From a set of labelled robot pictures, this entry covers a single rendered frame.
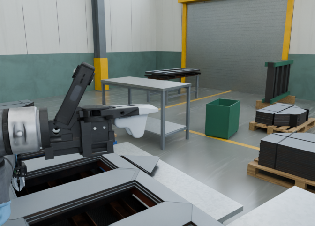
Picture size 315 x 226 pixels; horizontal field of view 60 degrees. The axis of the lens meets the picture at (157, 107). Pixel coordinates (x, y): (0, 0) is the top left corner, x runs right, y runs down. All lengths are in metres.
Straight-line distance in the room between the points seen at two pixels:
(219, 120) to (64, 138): 4.32
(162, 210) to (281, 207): 0.52
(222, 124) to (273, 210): 3.78
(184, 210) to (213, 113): 3.55
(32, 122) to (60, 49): 8.68
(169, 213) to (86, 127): 0.87
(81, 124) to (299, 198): 0.85
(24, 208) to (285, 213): 1.07
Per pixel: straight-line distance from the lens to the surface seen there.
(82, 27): 9.56
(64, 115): 0.48
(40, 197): 1.49
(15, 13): 8.65
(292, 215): 1.01
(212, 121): 4.79
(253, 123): 5.38
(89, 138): 0.47
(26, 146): 0.48
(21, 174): 1.50
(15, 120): 0.47
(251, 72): 9.47
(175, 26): 11.16
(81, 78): 0.48
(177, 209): 1.30
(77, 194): 1.46
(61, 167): 1.83
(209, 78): 10.23
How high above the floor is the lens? 1.57
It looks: 13 degrees down
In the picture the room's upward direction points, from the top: straight up
